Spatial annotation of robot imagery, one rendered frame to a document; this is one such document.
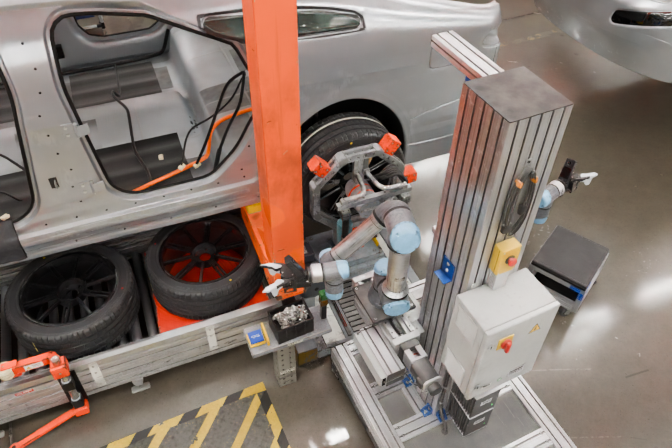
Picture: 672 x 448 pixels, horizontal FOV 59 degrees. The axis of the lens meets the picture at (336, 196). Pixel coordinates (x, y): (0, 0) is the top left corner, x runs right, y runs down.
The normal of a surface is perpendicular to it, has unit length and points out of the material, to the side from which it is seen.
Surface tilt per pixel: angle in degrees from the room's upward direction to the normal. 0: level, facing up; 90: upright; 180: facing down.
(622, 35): 89
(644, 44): 91
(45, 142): 87
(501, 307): 0
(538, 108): 0
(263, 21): 90
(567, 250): 0
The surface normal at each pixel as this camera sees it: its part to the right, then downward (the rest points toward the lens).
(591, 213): 0.02, -0.73
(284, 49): 0.38, 0.63
